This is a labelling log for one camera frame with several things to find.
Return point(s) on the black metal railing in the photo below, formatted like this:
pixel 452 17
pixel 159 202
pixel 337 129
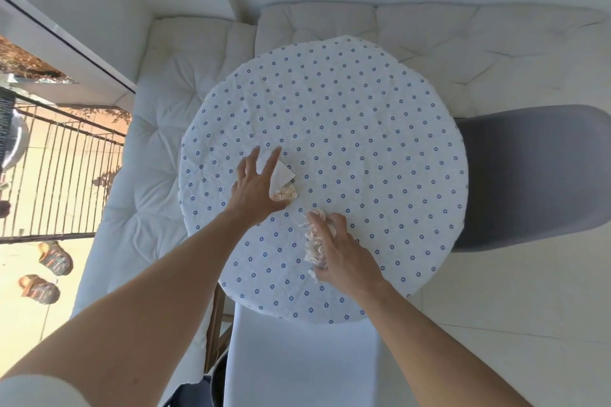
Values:
pixel 62 173

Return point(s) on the wide white tufted cushion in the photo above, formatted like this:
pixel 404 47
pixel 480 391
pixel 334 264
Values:
pixel 491 53

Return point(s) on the person's right thumb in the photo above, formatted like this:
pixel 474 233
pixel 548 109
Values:
pixel 322 271

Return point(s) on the person's left forearm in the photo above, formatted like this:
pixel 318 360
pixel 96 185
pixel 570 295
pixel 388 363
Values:
pixel 143 306

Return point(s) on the person's right forearm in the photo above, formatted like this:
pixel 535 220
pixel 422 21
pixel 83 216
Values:
pixel 429 349

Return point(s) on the person's right hand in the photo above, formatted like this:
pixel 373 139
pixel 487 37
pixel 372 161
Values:
pixel 346 261

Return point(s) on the wooden table leg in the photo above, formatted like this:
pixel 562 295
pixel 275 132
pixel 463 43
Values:
pixel 217 325

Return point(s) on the small white tufted cushion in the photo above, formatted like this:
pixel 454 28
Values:
pixel 315 25

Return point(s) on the long white tufted cushion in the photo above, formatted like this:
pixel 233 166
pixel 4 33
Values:
pixel 157 135

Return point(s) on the white paper napkin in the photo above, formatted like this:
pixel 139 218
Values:
pixel 282 175

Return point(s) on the person's left hand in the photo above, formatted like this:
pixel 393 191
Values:
pixel 250 189

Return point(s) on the grey plastic chair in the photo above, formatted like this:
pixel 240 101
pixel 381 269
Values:
pixel 530 177

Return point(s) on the white blue-flowered tablecloth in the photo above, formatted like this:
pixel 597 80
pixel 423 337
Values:
pixel 343 135

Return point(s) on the small beige peel pile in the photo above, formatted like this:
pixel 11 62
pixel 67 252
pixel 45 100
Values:
pixel 287 192

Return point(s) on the dark blue garment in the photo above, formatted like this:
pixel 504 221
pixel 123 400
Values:
pixel 200 390

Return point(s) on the white sleeve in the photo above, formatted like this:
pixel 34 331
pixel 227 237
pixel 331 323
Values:
pixel 38 392

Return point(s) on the brown sandal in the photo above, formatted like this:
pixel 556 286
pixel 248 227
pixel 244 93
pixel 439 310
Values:
pixel 56 257
pixel 40 290

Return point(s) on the person's left thumb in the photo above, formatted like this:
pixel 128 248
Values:
pixel 281 204

